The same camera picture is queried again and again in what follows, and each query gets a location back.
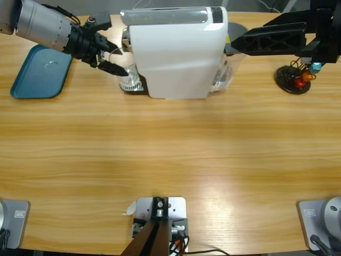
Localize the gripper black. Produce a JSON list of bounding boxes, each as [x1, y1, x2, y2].
[[230, 0, 341, 64], [63, 22, 128, 77]]

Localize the clear drinking glass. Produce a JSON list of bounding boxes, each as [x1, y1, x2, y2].
[[108, 47, 141, 90]]

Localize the white capsule coffee machine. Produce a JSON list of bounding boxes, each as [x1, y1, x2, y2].
[[119, 5, 230, 101]]

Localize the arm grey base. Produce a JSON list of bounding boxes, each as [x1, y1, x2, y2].
[[0, 199, 31, 249], [297, 196, 341, 251]]

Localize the blue coffee capsule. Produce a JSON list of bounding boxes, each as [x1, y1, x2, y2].
[[308, 61, 323, 74]]

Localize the orange coffee capsule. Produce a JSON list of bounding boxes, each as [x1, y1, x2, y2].
[[302, 69, 316, 83]]

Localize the grey metal leg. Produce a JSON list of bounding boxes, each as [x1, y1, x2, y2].
[[282, 0, 296, 13]]

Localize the blue rectangular tray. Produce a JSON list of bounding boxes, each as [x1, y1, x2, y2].
[[10, 44, 73, 100]]

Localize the white tape piece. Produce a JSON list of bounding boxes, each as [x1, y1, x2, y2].
[[121, 200, 137, 216]]

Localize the white floor cable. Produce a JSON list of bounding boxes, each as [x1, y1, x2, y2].
[[257, 0, 283, 13]]

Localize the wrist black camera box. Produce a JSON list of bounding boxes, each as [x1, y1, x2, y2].
[[86, 10, 112, 32]]

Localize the black wire capsule holder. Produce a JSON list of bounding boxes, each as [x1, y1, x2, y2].
[[274, 59, 312, 94]]

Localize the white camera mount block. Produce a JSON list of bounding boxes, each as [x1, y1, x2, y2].
[[132, 196, 190, 253]]

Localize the dark camera post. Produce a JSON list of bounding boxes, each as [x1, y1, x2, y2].
[[119, 196, 171, 256]]

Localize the orange cable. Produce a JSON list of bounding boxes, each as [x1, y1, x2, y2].
[[170, 236, 190, 254]]

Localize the black cable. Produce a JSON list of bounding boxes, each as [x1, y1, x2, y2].
[[310, 234, 334, 256], [0, 229, 11, 249], [186, 249, 230, 256]]

